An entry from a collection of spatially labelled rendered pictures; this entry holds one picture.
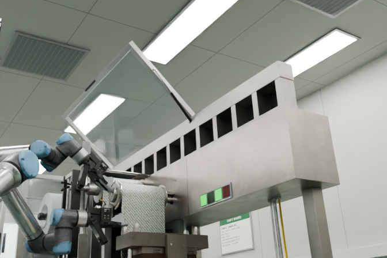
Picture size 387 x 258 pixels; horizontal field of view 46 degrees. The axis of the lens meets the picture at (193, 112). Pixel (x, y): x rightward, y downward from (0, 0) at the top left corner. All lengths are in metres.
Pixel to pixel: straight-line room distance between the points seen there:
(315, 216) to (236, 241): 3.89
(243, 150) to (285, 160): 0.27
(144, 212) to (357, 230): 2.63
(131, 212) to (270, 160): 0.77
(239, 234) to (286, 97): 3.93
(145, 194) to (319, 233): 0.90
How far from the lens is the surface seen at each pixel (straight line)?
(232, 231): 5.83
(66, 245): 2.11
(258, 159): 1.94
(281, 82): 1.93
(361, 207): 4.51
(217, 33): 3.85
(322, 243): 1.90
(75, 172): 2.59
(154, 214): 2.34
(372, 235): 4.44
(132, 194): 2.31
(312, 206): 1.92
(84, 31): 3.83
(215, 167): 2.18
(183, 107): 2.46
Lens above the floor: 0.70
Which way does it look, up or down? 23 degrees up
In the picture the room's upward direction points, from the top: 3 degrees counter-clockwise
